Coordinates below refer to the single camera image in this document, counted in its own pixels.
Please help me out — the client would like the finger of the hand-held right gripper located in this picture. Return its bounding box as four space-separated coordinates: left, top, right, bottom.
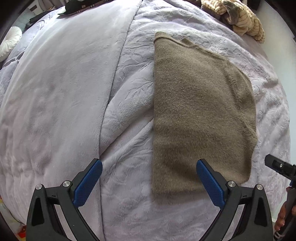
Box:
265 154 296 181

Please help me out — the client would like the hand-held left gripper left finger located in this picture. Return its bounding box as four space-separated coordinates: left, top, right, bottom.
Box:
26 158 103 241

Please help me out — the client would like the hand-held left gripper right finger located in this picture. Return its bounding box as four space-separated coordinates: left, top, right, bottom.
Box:
196 159 274 241

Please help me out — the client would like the brown knit sweater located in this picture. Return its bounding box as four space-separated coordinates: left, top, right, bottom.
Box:
151 31 258 196

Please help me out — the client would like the person's right hand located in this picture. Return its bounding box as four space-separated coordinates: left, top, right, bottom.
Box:
275 186 296 232

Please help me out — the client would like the lavender plush blanket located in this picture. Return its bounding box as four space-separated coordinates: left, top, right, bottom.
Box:
0 0 290 241

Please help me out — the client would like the cream striped garment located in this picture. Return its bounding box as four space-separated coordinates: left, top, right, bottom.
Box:
200 0 265 44

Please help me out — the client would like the white round pillow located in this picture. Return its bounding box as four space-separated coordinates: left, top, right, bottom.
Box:
0 26 23 62

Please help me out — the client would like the black cloth item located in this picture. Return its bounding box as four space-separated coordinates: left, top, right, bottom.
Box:
58 0 103 16

